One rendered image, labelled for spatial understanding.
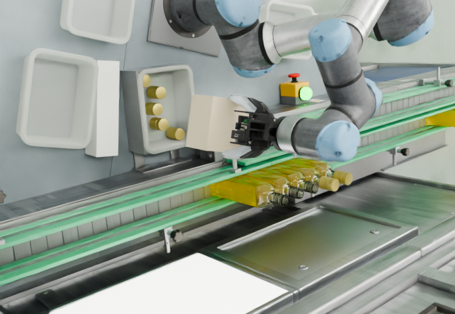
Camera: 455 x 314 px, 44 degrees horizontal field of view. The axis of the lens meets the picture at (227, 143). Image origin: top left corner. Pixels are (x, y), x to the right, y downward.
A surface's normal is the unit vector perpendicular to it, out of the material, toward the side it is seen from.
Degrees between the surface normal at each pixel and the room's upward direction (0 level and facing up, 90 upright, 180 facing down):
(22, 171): 0
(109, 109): 0
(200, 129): 90
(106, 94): 0
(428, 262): 90
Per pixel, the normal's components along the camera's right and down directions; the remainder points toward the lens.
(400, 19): -0.34, 0.60
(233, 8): 0.59, 0.07
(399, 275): -0.07, -0.97
